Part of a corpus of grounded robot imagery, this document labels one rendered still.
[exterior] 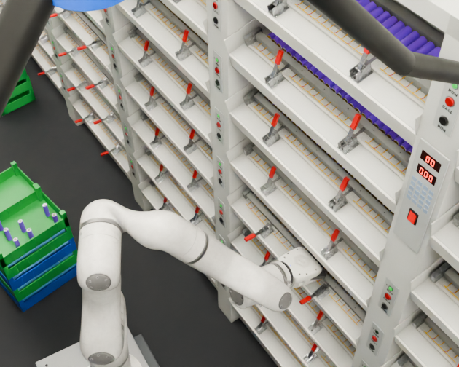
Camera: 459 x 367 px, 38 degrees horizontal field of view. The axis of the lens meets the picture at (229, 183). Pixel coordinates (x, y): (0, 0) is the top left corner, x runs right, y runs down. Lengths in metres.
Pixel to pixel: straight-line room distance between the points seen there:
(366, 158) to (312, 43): 0.27
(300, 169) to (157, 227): 0.41
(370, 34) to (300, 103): 0.99
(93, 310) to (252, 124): 0.64
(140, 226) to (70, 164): 1.88
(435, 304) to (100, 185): 2.08
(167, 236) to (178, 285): 1.35
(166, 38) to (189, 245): 0.78
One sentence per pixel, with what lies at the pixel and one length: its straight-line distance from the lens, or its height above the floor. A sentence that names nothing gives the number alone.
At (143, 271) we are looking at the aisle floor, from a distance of 2.94.
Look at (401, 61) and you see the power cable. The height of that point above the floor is 2.02.
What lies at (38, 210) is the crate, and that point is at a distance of 2.81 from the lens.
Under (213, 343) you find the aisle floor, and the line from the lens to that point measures 2.74.
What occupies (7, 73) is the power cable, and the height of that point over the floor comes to 2.17.
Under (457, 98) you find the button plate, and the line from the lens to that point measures 1.16.
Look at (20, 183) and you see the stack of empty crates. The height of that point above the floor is 0.16.
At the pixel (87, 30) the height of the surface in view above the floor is 0.77.
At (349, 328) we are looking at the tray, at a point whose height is 0.76.
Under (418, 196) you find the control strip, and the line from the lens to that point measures 1.34.
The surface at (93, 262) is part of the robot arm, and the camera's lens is 1.55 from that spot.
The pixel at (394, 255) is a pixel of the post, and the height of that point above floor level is 1.21.
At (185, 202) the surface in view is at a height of 0.36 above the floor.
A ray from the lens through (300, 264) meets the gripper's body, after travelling 1.88.
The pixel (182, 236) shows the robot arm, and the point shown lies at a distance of 1.56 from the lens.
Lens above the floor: 2.42
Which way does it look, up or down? 49 degrees down
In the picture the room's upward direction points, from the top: 1 degrees counter-clockwise
